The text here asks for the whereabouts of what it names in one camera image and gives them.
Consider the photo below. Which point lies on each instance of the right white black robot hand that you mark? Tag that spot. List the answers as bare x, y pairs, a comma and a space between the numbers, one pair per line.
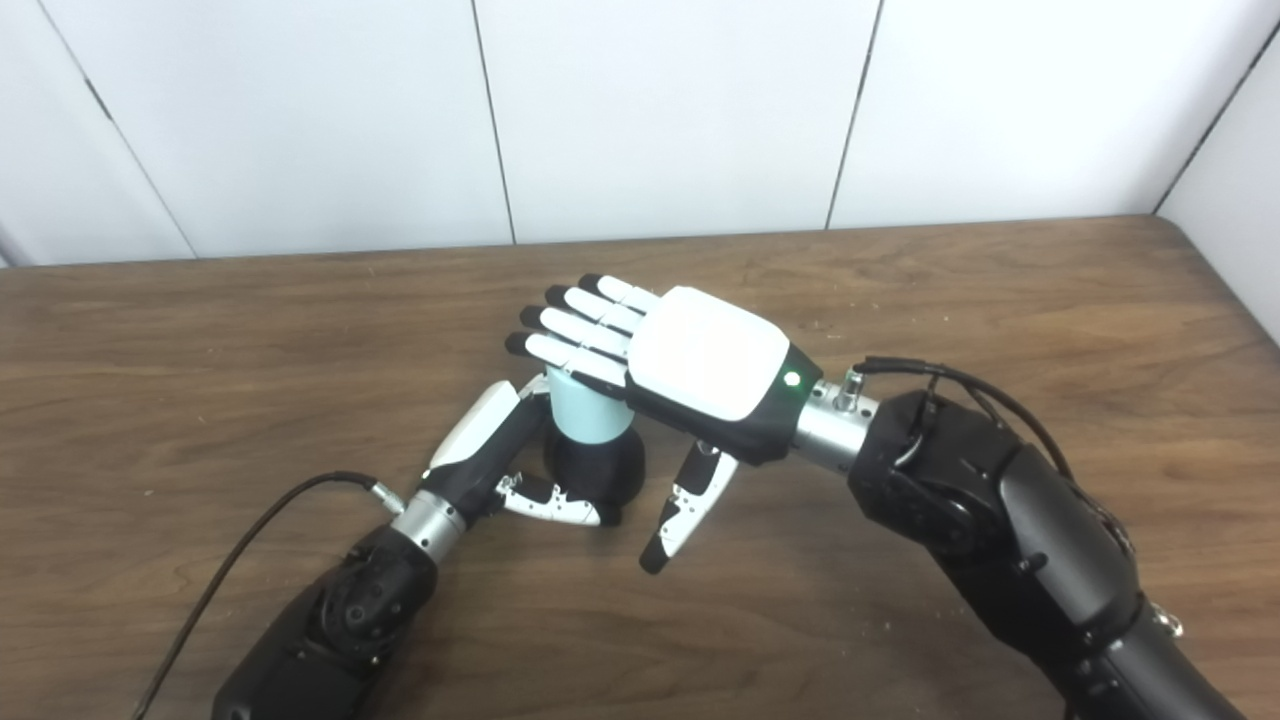
710, 350

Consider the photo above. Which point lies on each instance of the black flared nozzle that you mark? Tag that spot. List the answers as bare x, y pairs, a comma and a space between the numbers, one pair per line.
595, 475

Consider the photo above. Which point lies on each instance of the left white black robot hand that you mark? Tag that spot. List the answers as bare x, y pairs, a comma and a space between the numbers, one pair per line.
480, 425

